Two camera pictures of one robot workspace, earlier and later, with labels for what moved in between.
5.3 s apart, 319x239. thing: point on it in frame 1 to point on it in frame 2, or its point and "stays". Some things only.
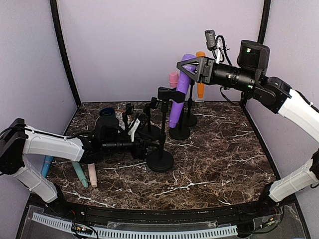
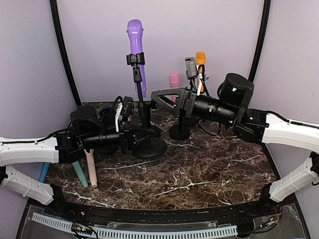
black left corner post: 64,56 stays
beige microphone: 91,169 stays
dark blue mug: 107,113 stays
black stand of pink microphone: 181,132 stays
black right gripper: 205,69 to 183,93
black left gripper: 141,154 to 125,131
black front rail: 259,212 stays
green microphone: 80,173 stays
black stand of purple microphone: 161,161 to 158,147
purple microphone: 183,82 to 135,29
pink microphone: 173,79 stays
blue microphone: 46,167 stays
